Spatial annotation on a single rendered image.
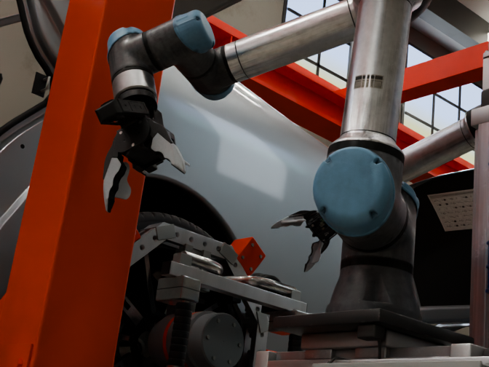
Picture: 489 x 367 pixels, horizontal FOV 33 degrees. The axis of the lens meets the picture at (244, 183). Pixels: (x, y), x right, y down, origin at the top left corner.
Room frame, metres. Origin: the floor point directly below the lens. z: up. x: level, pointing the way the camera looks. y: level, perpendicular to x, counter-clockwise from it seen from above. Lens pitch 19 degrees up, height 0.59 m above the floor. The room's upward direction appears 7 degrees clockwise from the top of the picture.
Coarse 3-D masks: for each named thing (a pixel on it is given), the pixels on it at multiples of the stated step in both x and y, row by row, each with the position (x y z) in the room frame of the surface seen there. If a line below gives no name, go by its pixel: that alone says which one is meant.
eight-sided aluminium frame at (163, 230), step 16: (160, 224) 1.90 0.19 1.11; (144, 240) 1.88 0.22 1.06; (160, 240) 1.91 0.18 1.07; (176, 240) 1.94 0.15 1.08; (192, 240) 1.97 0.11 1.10; (208, 240) 2.00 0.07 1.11; (224, 256) 2.04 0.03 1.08; (224, 272) 2.10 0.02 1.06; (240, 272) 2.08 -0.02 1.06; (240, 304) 2.14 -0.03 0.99; (256, 304) 2.12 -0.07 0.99; (256, 320) 2.13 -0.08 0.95; (256, 336) 2.13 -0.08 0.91
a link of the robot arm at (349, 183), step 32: (384, 0) 1.11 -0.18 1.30; (416, 0) 1.13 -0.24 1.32; (384, 32) 1.11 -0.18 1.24; (352, 64) 1.14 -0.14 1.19; (384, 64) 1.11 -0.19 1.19; (352, 96) 1.13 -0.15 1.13; (384, 96) 1.11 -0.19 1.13; (352, 128) 1.13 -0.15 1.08; (384, 128) 1.12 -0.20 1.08; (352, 160) 1.09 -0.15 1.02; (384, 160) 1.10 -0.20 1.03; (320, 192) 1.12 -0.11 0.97; (352, 192) 1.10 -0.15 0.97; (384, 192) 1.08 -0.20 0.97; (352, 224) 1.11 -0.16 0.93; (384, 224) 1.13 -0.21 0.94
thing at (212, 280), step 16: (176, 272) 1.71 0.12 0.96; (192, 272) 1.74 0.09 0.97; (208, 272) 1.77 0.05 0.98; (208, 288) 1.80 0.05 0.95; (224, 288) 1.80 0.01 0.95; (240, 288) 1.83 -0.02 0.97; (256, 288) 1.86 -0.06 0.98; (272, 304) 1.90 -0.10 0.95; (288, 304) 1.93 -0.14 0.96; (304, 304) 1.97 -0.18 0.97
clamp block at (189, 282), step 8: (160, 280) 1.75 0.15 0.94; (168, 280) 1.73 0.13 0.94; (176, 280) 1.70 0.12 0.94; (184, 280) 1.69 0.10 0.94; (192, 280) 1.70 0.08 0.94; (200, 280) 1.72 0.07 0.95; (160, 288) 1.74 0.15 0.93; (168, 288) 1.72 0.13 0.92; (176, 288) 1.70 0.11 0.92; (184, 288) 1.69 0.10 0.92; (192, 288) 1.70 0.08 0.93; (160, 296) 1.74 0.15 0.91; (168, 296) 1.72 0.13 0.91; (176, 296) 1.70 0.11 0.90; (184, 296) 1.69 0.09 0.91; (192, 296) 1.71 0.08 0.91
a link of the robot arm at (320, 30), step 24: (288, 24) 1.32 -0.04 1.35; (312, 24) 1.30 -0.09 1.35; (336, 24) 1.29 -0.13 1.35; (216, 48) 1.38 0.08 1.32; (240, 48) 1.35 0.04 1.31; (264, 48) 1.34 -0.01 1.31; (288, 48) 1.33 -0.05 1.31; (312, 48) 1.33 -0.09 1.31; (216, 72) 1.38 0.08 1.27; (240, 72) 1.38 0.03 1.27; (264, 72) 1.39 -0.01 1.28; (216, 96) 1.44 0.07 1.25
